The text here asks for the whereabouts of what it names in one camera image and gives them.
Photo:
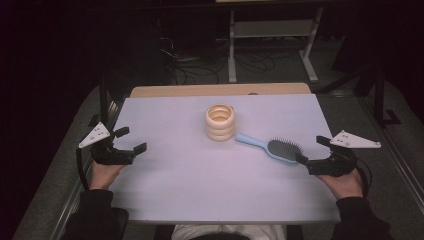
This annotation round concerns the person's left hand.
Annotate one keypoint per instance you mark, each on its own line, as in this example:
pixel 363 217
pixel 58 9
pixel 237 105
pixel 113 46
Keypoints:
pixel 104 176

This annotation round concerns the white table board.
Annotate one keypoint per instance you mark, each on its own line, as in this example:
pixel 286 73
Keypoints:
pixel 200 180

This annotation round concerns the white metal stand frame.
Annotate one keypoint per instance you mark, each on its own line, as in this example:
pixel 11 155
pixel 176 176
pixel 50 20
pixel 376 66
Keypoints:
pixel 273 28

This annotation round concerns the black metal stand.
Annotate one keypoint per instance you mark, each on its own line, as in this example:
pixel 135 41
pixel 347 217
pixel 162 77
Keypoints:
pixel 380 100
pixel 104 100

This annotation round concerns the blue hairbrush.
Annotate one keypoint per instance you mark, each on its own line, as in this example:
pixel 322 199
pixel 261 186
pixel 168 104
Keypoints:
pixel 281 150

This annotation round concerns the wooden table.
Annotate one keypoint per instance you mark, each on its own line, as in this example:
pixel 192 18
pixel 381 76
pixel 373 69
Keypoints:
pixel 216 90

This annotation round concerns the person's right hand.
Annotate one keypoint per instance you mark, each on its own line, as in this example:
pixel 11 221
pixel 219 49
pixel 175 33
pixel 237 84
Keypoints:
pixel 346 186

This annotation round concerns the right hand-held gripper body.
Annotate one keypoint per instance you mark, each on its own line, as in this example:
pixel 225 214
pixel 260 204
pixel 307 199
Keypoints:
pixel 333 165

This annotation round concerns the cream ridged cup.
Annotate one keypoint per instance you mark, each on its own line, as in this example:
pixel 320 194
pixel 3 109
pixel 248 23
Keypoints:
pixel 220 128

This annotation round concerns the person's white trousers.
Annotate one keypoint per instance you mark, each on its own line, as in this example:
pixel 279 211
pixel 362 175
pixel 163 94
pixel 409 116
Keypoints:
pixel 230 230

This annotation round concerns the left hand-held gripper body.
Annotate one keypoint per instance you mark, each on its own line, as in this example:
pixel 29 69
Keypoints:
pixel 110 156

